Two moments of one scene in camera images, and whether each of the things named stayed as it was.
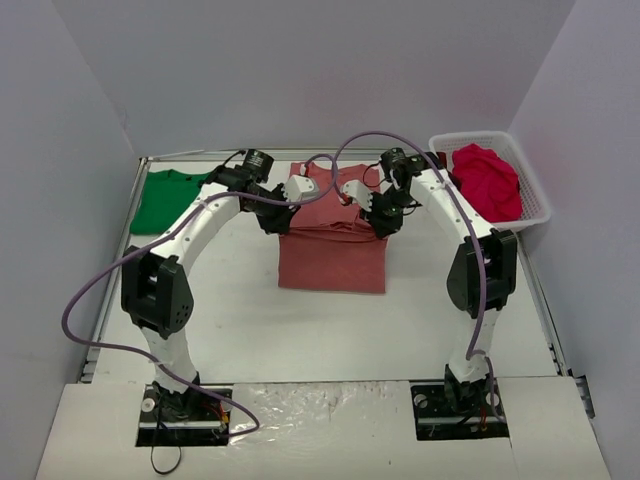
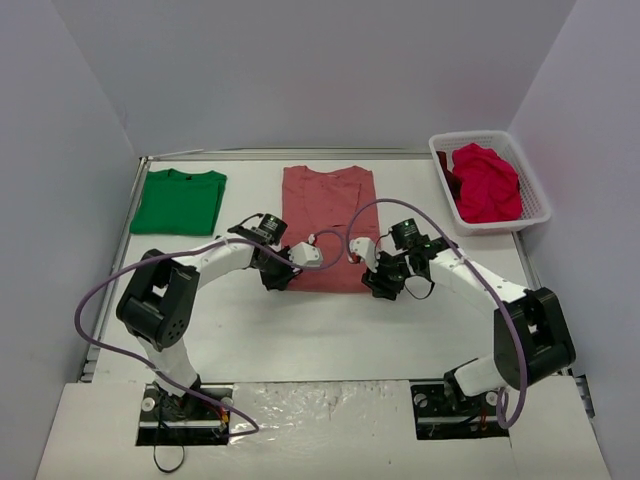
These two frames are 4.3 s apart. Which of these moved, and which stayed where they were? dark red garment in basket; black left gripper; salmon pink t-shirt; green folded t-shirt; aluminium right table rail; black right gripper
Moved: black right gripper; black left gripper
Stayed: dark red garment in basket; salmon pink t-shirt; aluminium right table rail; green folded t-shirt
